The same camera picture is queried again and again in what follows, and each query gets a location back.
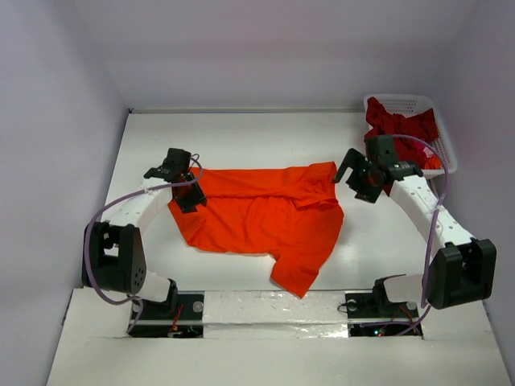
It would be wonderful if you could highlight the orange t shirt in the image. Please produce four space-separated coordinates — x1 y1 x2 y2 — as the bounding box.
168 162 344 298

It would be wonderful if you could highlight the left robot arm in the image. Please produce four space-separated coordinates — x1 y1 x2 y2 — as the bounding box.
82 148 207 318

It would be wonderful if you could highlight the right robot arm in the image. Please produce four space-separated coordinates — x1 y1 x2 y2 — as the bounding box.
333 135 496 315

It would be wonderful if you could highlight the dark red t shirt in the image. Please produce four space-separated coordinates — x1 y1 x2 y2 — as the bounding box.
364 97 439 169

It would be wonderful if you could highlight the small orange garment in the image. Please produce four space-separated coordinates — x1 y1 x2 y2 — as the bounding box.
423 155 442 170

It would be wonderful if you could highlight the white plastic basket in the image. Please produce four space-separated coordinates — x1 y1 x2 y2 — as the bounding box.
363 93 457 179

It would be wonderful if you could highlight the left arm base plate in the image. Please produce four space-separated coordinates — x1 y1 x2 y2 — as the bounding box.
129 292 204 339

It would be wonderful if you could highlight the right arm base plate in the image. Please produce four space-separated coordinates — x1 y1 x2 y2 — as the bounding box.
337 292 420 338

